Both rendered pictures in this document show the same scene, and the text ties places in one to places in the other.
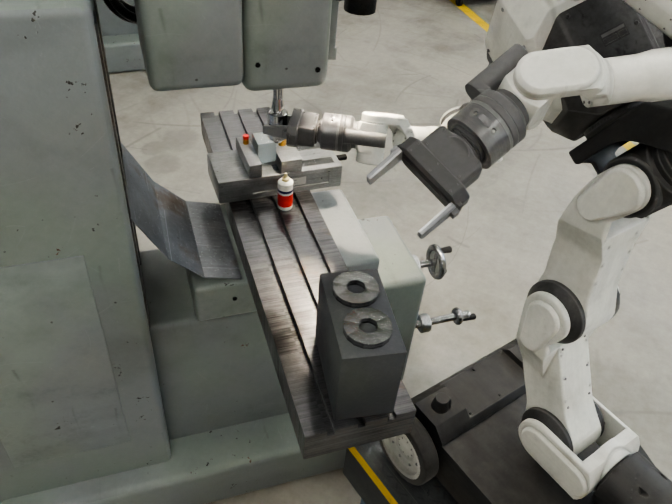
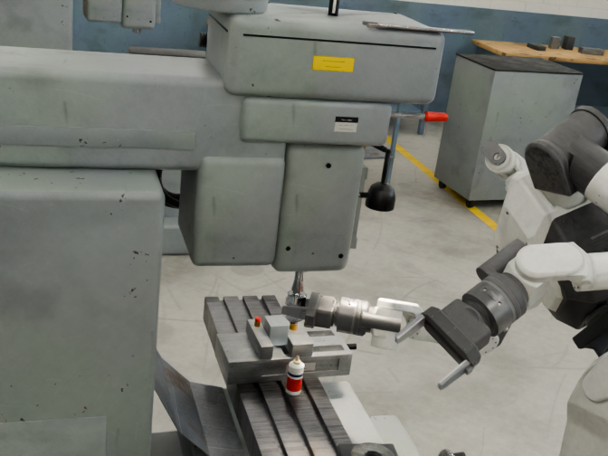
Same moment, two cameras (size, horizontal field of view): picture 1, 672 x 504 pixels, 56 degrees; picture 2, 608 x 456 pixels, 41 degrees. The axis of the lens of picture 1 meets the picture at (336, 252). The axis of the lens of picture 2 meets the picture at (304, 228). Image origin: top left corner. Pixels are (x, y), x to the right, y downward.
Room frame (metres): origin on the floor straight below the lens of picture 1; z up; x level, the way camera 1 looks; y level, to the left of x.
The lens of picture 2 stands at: (-0.49, 0.08, 2.13)
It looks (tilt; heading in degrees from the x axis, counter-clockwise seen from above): 22 degrees down; 3
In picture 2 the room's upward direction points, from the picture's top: 7 degrees clockwise
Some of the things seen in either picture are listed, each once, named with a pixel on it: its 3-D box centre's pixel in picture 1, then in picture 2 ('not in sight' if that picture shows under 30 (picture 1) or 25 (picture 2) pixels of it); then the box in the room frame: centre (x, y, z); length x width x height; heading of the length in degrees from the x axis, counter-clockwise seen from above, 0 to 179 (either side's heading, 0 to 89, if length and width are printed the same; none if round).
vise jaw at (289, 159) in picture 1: (283, 151); (294, 336); (1.49, 0.17, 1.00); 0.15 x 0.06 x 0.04; 24
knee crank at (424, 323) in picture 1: (445, 318); not in sight; (1.40, -0.37, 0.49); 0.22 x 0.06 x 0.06; 112
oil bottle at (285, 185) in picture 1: (285, 190); (295, 374); (1.36, 0.15, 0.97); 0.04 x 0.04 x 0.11
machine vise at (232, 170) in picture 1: (274, 163); (283, 347); (1.47, 0.20, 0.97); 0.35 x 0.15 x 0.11; 114
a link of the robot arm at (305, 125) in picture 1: (315, 130); (331, 313); (1.33, 0.08, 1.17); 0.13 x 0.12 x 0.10; 177
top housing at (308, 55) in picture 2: not in sight; (321, 51); (1.33, 0.19, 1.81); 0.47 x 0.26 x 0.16; 112
